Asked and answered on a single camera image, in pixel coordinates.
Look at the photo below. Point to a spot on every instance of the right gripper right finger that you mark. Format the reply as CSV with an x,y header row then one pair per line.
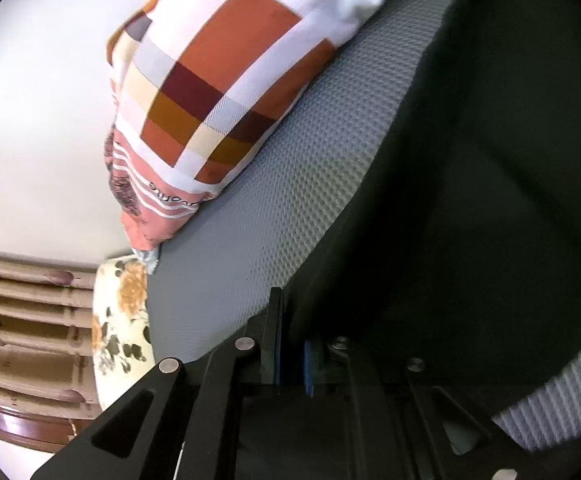
x,y
404,426

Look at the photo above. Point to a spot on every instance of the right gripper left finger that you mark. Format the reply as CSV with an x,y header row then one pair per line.
x,y
180,419

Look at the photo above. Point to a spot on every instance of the black pants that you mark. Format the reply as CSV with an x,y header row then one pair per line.
x,y
462,246

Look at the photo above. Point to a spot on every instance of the floral yellow white pillow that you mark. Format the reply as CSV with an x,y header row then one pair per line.
x,y
121,350

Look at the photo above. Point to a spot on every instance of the brown wooden furniture edge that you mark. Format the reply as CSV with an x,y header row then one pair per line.
x,y
38,432

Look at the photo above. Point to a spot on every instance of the grey mesh mattress cover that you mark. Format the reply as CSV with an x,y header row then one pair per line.
x,y
220,269

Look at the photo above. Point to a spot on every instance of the beige patterned curtain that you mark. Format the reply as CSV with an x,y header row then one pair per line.
x,y
46,356

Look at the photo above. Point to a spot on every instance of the checkered orange white pillow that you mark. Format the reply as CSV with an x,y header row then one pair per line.
x,y
199,85

